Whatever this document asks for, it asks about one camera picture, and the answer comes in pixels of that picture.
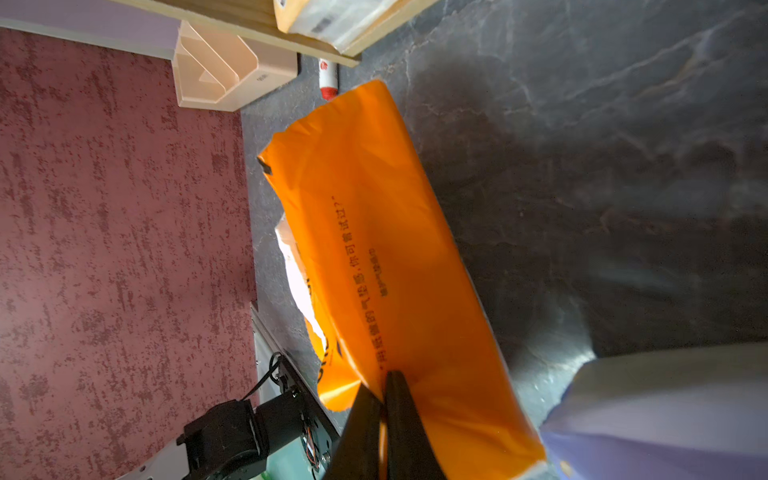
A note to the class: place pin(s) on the purple tissue pack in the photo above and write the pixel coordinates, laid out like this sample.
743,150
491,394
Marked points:
698,413

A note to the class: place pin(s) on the orange tissue pack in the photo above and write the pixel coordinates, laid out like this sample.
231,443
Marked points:
388,288

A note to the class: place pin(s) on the yellow white tissue pack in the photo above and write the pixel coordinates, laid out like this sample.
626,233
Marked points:
335,22

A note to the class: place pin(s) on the wooden lattice file organizer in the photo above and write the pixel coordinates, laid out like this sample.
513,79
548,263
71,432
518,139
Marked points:
217,70

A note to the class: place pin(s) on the red white marker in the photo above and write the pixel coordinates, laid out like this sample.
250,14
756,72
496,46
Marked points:
328,79

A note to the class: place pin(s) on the wooden shelf unit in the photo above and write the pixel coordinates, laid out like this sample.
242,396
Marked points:
256,20

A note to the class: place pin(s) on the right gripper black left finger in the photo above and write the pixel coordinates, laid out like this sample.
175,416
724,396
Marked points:
357,455

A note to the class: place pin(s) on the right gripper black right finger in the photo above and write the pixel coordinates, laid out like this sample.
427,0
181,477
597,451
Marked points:
409,452

